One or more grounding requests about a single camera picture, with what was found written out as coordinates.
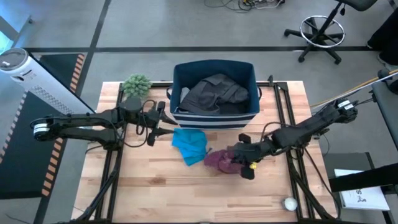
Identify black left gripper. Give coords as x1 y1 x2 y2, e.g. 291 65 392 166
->
142 101 178 147

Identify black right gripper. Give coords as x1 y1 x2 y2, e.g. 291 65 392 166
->
228 133 268 180

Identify maroon garment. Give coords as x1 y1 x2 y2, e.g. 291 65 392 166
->
203 149 246 174

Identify bright blue t-shirt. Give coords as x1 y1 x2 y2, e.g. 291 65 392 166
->
171 128 208 167

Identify dark grey trousers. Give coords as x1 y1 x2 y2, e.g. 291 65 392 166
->
177 73 250 115

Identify navy white striped fabric basket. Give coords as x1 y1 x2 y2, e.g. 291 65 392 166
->
166 59 262 131

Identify green artificial succulent plant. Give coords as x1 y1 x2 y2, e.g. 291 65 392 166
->
122 73 152 100

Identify white sock ball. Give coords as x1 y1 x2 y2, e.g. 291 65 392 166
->
282 196 299 212

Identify small black hazard-striped floor mat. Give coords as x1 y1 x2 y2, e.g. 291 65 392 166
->
37 53 86 94

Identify white tower air purifier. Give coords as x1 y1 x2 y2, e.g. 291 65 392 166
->
0 47 96 116

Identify black bar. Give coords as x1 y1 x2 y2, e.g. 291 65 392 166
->
328 163 398 194

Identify white paper sheet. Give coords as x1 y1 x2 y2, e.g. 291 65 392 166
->
334 169 391 212

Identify large black hazard-striped floor mat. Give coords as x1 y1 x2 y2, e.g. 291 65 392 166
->
0 91 73 200

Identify grey side table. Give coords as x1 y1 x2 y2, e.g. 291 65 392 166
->
369 70 398 150

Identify person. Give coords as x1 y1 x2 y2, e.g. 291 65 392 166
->
366 9 398 68

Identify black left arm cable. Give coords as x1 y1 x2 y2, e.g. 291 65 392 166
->
123 99 162 149

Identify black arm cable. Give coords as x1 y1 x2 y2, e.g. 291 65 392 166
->
260 121 292 142
123 99 162 149

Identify black aluminium table frame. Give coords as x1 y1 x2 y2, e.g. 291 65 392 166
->
57 74 343 224

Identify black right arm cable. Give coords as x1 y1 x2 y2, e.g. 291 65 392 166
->
260 121 292 142

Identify floor cable bundle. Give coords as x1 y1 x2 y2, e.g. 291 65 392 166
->
203 0 285 14

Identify yellow cable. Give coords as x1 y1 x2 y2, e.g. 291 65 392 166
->
310 70 398 108

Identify black stool with chrome ring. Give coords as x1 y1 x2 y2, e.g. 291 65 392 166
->
283 0 379 65

